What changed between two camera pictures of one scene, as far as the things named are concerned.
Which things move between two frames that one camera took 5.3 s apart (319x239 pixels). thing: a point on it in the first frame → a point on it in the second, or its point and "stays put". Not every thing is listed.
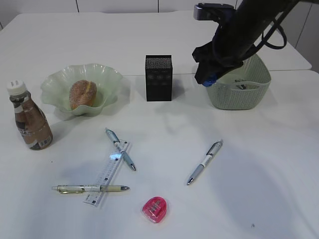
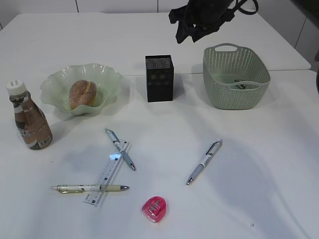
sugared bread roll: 82,92 stays put
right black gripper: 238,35 → 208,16
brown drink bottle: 32,122 stays put
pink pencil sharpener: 154,208 stays put
